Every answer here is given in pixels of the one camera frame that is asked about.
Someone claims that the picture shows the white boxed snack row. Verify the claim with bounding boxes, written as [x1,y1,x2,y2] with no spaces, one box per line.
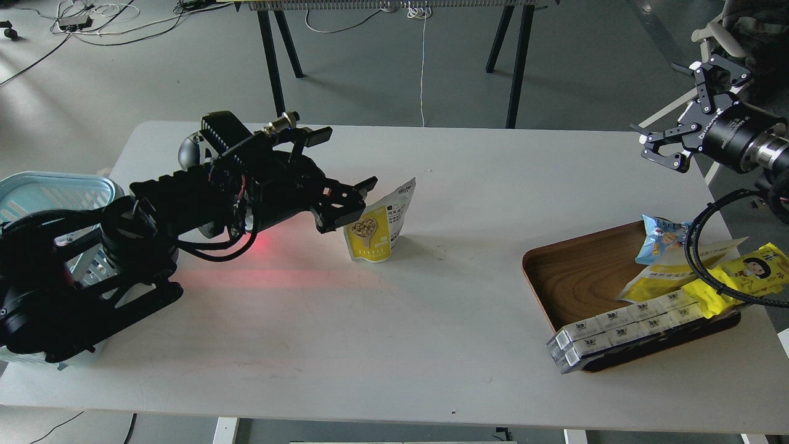
[546,289,703,366]
[546,303,704,374]

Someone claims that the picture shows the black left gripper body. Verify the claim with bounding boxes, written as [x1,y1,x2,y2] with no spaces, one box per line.
[200,110,332,238]

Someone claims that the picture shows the black barcode scanner red light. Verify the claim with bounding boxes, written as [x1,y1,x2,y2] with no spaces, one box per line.
[178,132,205,171]

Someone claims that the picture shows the brown wooden tray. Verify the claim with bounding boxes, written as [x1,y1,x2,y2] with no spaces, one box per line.
[521,222,742,363]

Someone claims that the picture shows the black power strip on floor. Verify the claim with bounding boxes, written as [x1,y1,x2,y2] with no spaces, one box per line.
[57,14,93,33]

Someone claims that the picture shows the black table legs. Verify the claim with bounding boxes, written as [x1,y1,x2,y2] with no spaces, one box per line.
[256,7,305,125]
[485,2,536,129]

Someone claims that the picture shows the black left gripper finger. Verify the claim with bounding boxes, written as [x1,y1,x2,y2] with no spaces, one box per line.
[312,196,366,234]
[325,175,378,200]

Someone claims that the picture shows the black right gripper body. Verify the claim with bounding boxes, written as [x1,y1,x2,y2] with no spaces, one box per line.
[681,102,787,174]

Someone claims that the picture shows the light blue plastic basket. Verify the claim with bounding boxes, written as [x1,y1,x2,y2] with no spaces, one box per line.
[1,171,125,370]

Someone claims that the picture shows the blue white snack bag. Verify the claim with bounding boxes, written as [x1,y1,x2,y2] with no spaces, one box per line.
[634,214,692,265]

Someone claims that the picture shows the yellow white nut snack pouch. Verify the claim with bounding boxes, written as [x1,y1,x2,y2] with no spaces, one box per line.
[343,178,416,263]

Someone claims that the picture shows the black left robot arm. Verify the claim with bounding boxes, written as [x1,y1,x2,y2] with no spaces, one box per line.
[2,110,377,363]

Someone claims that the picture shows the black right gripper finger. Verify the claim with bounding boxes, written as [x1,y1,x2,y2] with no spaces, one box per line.
[629,123,703,173]
[672,55,753,118]

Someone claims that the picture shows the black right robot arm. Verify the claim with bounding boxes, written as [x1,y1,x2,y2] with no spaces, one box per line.
[632,55,788,308]

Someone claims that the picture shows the white hanging cable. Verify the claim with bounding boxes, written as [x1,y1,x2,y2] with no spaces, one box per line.
[406,5,433,128]

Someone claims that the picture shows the black table legs left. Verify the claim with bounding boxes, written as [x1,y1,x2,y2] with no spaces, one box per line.
[256,7,305,125]

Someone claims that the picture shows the black table legs right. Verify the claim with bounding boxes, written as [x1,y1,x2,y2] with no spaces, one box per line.
[485,2,536,129]

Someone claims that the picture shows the yellow cartoon face snack bag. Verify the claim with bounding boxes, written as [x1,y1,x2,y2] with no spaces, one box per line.
[681,242,788,318]

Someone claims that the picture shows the yellow white flat snack pouch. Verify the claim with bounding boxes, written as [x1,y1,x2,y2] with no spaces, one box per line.
[617,237,747,303]

